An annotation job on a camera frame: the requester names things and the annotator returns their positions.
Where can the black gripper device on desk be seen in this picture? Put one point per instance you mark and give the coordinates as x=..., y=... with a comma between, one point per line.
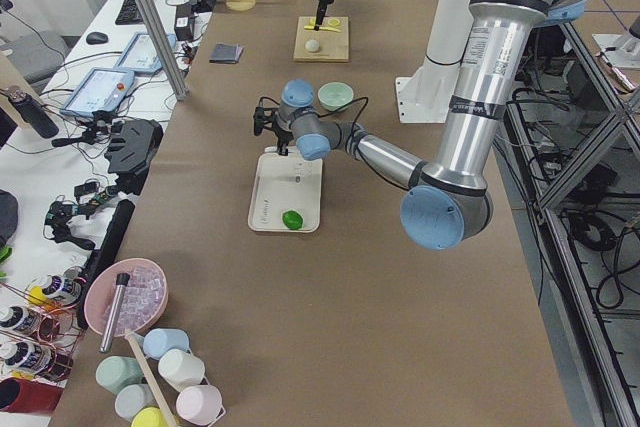
x=130, y=153

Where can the mint green bowl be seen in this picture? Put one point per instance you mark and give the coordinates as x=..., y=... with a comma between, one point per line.
x=334, y=96

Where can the green cup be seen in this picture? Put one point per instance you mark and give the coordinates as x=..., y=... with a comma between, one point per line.
x=114, y=373

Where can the teach pendant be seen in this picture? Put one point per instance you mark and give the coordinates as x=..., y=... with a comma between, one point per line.
x=102, y=89
x=140, y=56

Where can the teach pendant front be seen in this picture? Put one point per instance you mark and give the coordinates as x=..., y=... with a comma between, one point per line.
x=102, y=89

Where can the pink bowl with ice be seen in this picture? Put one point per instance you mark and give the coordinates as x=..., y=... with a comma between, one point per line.
x=145, y=297

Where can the blue cup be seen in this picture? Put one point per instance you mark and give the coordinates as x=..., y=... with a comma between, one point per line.
x=157, y=342

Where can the white cup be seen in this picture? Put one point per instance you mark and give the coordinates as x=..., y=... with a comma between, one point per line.
x=181, y=369

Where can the pink cup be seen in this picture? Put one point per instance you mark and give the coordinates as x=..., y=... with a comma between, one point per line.
x=200, y=404

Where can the aluminium frame post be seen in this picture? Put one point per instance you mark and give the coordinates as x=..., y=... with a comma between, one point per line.
x=158, y=36

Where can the yellow cup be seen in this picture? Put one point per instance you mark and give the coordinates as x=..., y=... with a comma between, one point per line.
x=149, y=417

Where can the teach pendant rear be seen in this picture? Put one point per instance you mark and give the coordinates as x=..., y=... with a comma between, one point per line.
x=140, y=56

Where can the bamboo cutting board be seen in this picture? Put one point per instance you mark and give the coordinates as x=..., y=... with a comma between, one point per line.
x=334, y=47

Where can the cream rectangular tray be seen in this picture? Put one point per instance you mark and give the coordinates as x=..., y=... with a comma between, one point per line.
x=285, y=183

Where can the steel muddler black tip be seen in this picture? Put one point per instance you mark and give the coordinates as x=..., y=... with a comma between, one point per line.
x=122, y=281

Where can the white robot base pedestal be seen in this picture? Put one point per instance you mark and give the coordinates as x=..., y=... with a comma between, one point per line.
x=425, y=96

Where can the black keyboard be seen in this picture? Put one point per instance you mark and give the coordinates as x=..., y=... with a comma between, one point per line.
x=129, y=14

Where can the white wire cup rack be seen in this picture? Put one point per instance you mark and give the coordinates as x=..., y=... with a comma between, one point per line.
x=197, y=403

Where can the wooden stick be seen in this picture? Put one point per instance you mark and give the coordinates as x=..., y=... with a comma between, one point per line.
x=152, y=382

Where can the grey cup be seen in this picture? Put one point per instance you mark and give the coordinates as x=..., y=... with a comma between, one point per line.
x=132, y=399

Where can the yellow plastic knife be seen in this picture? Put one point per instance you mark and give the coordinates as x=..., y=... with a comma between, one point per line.
x=321, y=28

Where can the green lime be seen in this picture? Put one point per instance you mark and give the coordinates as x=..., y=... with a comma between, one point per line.
x=292, y=220

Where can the black computer mouse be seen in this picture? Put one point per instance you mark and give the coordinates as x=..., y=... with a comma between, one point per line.
x=96, y=38

